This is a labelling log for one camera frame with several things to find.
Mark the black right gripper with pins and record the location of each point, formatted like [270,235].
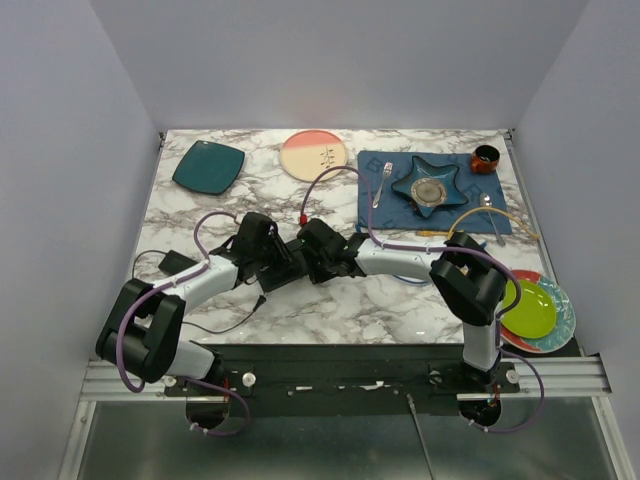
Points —
[316,274]

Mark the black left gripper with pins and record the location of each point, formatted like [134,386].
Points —
[281,245]

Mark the black network switch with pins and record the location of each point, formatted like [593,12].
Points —
[283,272]

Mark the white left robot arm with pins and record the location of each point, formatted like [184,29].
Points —
[141,336]

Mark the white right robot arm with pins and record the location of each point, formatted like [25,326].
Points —
[470,281]

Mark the blue cloth placemat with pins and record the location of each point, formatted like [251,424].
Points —
[395,213]

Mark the pink and cream round plate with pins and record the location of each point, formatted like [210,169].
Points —
[307,154]

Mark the teal square plate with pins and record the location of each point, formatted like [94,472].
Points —
[209,168]

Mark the black power adapter brick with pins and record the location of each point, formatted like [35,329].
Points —
[174,263]

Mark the silver fork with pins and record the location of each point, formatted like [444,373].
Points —
[386,174]

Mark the blue star-shaped dish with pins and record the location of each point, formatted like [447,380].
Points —
[429,188]

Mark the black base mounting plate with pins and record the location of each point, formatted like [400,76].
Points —
[338,380]

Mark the silver spoon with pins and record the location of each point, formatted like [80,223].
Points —
[485,201]

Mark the orange-brown mug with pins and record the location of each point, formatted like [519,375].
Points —
[484,159]

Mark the red rimmed plate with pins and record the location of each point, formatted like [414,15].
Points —
[514,340]

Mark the lime green plate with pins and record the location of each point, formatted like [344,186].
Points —
[535,314]

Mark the light blue patterned plate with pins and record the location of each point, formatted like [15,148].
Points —
[566,322]

